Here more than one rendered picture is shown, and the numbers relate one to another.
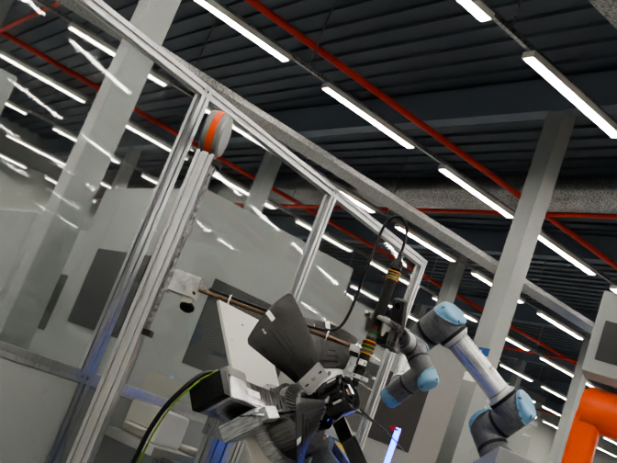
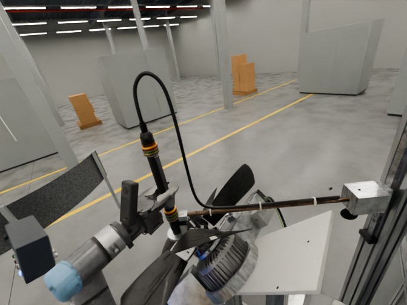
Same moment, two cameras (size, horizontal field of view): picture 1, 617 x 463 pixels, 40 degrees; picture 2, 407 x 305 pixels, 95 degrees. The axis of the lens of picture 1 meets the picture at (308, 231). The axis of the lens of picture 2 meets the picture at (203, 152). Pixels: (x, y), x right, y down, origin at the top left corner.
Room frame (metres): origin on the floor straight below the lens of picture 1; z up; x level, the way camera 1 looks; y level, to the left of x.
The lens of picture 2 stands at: (3.20, -0.15, 1.84)
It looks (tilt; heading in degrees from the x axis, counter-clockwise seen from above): 27 degrees down; 181
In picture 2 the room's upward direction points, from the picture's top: 10 degrees counter-clockwise
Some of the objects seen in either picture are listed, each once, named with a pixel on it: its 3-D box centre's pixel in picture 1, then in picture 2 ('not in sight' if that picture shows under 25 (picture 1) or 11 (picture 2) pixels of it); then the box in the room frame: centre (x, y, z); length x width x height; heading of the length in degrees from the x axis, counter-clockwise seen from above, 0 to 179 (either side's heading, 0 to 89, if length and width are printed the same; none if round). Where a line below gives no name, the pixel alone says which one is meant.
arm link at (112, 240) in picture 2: (402, 340); (111, 241); (2.87, -0.43, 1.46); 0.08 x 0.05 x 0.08; 50
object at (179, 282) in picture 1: (184, 284); (365, 197); (2.78, 0.32, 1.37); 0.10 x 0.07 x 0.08; 85
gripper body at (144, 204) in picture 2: (391, 335); (138, 220); (2.81, -0.38, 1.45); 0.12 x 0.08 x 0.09; 140
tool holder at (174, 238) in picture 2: (359, 363); (177, 224); (2.72, -0.30, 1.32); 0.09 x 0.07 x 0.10; 85
